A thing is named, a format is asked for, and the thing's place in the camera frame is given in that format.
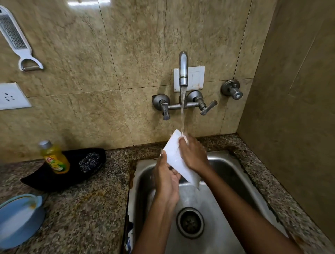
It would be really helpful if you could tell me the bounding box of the person's left hand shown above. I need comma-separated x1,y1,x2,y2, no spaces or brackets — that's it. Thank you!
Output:
153,150,183,207

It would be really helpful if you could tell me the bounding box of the person's right hand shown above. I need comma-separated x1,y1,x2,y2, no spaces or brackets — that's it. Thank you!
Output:
178,135,210,176

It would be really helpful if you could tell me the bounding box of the white rectangular plate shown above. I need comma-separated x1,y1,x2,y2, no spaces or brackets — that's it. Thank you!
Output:
162,129,202,189

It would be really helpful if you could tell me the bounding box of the person's left forearm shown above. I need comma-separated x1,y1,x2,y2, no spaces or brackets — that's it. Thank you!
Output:
132,199,181,254

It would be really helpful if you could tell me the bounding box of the person's right forearm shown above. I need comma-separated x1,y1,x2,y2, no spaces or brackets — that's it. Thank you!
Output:
198,167,304,254

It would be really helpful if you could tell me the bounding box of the running water stream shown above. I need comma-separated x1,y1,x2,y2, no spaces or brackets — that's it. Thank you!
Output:
180,86,187,137

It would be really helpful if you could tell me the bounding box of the stainless steel sink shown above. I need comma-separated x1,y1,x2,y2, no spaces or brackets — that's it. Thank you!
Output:
127,150,290,254

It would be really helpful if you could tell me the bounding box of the round steel sink drain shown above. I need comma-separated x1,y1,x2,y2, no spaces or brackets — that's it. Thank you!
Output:
176,207,205,240

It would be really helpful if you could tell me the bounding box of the round steel valve knob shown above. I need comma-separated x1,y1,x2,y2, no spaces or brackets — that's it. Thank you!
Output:
220,80,243,100

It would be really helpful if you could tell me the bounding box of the steel wool scrubber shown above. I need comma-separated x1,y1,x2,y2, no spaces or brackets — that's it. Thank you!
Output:
78,152,101,173

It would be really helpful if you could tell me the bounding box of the yellow dish soap bottle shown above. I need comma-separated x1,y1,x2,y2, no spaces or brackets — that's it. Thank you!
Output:
38,140,71,175

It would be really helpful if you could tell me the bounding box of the black plastic tray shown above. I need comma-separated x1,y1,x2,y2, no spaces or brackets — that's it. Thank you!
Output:
20,148,107,192

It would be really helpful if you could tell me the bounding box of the white handheld grater peeler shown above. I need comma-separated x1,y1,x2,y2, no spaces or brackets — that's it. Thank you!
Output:
0,5,44,72

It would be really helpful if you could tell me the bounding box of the white switch plate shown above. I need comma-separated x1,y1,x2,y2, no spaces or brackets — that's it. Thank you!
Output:
173,66,205,92

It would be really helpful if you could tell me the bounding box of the steel wall mixer tap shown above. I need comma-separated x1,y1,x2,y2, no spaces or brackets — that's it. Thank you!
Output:
152,51,218,121

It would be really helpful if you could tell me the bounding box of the white wall socket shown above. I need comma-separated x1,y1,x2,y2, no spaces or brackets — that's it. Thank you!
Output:
0,82,32,110

